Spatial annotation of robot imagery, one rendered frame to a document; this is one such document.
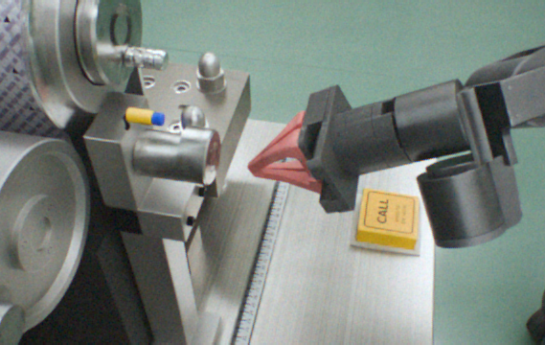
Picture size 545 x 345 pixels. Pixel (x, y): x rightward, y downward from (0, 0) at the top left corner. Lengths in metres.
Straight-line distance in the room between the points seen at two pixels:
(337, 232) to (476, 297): 1.13
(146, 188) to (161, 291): 0.13
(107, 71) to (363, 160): 0.21
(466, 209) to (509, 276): 1.42
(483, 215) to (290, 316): 0.26
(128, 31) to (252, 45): 2.21
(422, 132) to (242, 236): 0.32
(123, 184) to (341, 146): 0.18
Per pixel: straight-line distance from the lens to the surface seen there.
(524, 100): 0.47
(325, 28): 2.74
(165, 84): 0.72
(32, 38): 0.35
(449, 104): 0.45
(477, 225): 0.47
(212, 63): 0.68
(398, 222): 0.70
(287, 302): 0.65
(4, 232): 0.36
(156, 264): 0.50
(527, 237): 2.00
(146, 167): 0.41
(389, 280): 0.68
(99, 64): 0.38
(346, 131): 0.47
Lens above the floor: 1.46
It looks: 46 degrees down
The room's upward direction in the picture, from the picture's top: straight up
